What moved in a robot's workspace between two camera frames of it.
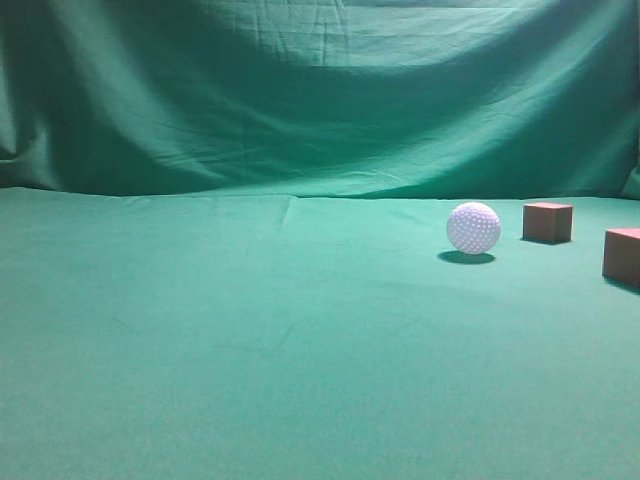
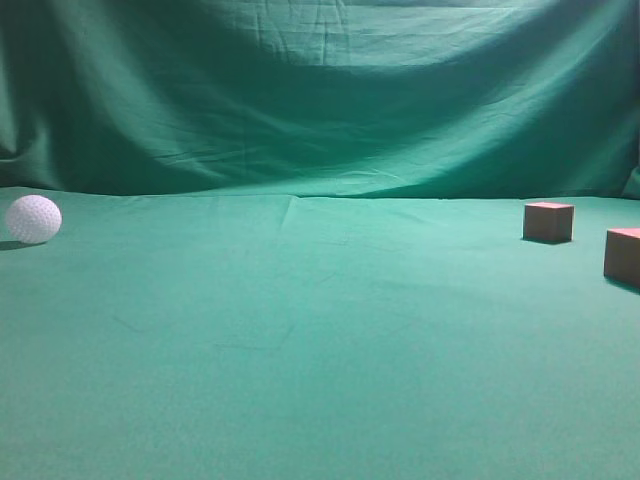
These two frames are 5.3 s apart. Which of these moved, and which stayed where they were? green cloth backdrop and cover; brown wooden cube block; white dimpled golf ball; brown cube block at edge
Moved: white dimpled golf ball
Stayed: brown wooden cube block; brown cube block at edge; green cloth backdrop and cover
